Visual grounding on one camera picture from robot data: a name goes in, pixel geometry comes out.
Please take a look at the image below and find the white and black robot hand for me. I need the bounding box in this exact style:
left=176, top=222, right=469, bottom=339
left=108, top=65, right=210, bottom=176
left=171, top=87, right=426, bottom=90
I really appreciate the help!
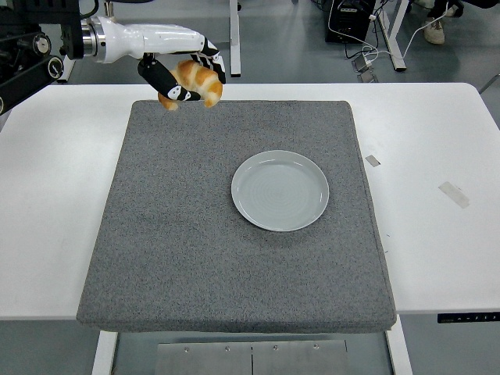
left=97, top=16, right=227, bottom=102

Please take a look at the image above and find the golden brown croissant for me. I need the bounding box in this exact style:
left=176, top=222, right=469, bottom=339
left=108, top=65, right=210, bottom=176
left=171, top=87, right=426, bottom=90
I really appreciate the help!
left=157, top=59, right=224, bottom=112

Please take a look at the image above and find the round grey plate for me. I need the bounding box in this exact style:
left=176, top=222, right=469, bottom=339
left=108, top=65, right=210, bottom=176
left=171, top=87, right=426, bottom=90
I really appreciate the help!
left=230, top=149, right=330, bottom=233

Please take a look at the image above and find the grey metal plate with screws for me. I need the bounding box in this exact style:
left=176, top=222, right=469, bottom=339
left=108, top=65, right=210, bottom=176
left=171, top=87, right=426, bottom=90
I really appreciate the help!
left=155, top=339, right=350, bottom=375

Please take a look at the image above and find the white background table leg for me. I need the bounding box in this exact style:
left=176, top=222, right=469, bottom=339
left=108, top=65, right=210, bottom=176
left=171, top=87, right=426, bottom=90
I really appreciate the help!
left=227, top=0, right=241, bottom=77
left=55, top=58, right=77, bottom=84
left=384, top=0, right=408, bottom=73

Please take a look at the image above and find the black electronics box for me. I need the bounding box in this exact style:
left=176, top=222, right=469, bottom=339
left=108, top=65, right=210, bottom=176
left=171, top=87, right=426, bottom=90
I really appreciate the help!
left=323, top=0, right=378, bottom=45

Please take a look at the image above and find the grey felt mat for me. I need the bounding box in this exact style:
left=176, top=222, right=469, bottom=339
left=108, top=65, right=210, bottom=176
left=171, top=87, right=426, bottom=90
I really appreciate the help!
left=76, top=99, right=398, bottom=334

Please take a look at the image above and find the person's white shoe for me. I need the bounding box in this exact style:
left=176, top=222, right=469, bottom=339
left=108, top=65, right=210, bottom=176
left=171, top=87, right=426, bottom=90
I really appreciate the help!
left=422, top=16, right=446, bottom=45

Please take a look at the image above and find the long grey tape piece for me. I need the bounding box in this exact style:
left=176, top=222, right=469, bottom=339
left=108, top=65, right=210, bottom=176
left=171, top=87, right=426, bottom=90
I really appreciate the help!
left=437, top=180, right=471, bottom=209

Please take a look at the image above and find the grey chair leg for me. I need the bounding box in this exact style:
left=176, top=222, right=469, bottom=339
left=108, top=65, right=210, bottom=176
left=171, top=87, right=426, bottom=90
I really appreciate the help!
left=477, top=72, right=500, bottom=95

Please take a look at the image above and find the black table control panel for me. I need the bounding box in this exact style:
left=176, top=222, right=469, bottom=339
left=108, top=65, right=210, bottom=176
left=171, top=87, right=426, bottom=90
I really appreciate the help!
left=436, top=311, right=500, bottom=324

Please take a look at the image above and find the black floor cable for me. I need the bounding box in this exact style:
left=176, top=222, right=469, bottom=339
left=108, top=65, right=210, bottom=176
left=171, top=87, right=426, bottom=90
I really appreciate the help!
left=343, top=40, right=391, bottom=60

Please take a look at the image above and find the white cable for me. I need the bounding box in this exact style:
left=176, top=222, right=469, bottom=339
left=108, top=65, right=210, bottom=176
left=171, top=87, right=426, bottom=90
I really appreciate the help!
left=327, top=0, right=454, bottom=64

